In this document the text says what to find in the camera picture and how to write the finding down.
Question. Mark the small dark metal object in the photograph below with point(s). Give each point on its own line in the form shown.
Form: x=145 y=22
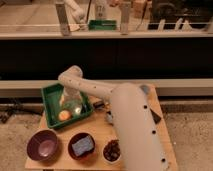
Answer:
x=99 y=104

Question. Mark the white bowl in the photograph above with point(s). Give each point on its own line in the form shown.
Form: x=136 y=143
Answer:
x=106 y=159

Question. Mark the black rectangular block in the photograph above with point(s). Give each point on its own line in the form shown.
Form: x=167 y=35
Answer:
x=156 y=117

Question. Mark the empty purple bowl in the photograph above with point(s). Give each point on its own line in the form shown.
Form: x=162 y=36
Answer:
x=42 y=146

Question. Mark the blue crumpled cloth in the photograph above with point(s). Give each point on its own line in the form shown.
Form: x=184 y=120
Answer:
x=109 y=118

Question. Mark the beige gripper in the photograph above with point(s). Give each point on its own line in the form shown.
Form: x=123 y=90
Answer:
x=71 y=99

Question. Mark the orange red apple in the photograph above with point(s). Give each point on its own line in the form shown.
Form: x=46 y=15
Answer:
x=64 y=115

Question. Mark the brown nuts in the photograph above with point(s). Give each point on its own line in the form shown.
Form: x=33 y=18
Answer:
x=112 y=150

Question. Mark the blue sponge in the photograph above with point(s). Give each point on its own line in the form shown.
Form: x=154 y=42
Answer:
x=83 y=145

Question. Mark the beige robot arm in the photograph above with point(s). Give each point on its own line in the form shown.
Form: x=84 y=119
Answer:
x=141 y=149

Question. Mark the dark red bowl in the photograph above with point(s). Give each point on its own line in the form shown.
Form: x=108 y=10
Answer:
x=73 y=140

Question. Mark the green plastic tray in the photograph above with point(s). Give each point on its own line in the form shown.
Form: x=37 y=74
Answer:
x=51 y=96

